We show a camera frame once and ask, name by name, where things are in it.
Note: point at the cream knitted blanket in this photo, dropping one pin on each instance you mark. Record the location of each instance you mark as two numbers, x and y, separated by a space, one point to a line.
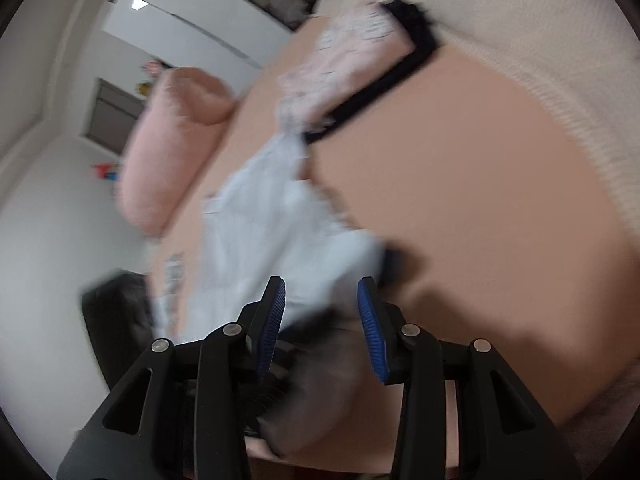
540 50

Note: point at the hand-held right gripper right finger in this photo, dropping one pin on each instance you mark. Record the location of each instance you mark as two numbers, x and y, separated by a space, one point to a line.
372 330

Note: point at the grey door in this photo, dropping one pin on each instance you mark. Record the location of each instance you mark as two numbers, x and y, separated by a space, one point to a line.
115 115

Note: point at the bed with pink sheet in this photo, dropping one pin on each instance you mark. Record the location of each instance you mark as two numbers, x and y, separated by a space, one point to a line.
475 210

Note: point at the pink doll toy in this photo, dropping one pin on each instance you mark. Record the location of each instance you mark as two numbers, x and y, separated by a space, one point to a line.
152 67

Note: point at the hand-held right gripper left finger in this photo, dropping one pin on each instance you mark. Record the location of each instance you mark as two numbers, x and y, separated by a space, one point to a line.
272 330

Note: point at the light blue shirt navy trim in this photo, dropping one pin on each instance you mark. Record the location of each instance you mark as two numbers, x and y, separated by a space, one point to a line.
280 240

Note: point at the white wardrobe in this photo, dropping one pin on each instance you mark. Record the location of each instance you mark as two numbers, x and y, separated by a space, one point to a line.
190 15

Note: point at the black bedside stand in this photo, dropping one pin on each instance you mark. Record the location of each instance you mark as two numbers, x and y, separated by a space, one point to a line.
120 330

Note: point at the red and blue toy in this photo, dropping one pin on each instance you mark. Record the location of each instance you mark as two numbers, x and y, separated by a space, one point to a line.
107 172

